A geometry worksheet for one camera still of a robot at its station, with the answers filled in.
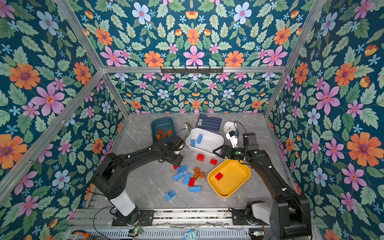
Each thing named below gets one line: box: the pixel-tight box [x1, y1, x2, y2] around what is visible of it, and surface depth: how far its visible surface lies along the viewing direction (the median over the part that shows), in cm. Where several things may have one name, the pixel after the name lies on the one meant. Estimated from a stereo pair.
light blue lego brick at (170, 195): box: [164, 190, 177, 202], surface depth 81 cm
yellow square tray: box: [207, 159, 252, 198], surface depth 88 cm
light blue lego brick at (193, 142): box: [190, 139, 196, 148], surface depth 103 cm
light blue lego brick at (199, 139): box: [196, 134, 203, 144], surface depth 106 cm
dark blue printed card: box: [196, 113, 222, 133], surface depth 116 cm
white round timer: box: [223, 121, 237, 133], surface depth 110 cm
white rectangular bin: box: [185, 128, 225, 156], surface depth 104 cm
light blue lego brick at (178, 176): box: [173, 171, 184, 182], surface depth 88 cm
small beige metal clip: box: [184, 121, 192, 129], surface depth 113 cm
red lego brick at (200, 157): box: [197, 153, 205, 162], surface depth 96 cm
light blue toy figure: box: [183, 229, 200, 240], surface depth 69 cm
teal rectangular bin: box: [151, 117, 176, 143], surface depth 109 cm
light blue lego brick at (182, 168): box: [177, 164, 189, 174], surface depth 92 cm
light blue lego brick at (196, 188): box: [189, 185, 202, 193], surface depth 83 cm
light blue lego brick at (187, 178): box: [183, 172, 192, 185], surface depth 88 cm
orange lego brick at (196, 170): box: [193, 167, 201, 176], surface depth 90 cm
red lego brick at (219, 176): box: [215, 172, 224, 181], surface depth 88 cm
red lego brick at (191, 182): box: [188, 177, 196, 187], surface depth 86 cm
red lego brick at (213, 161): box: [209, 158, 218, 166], surface depth 95 cm
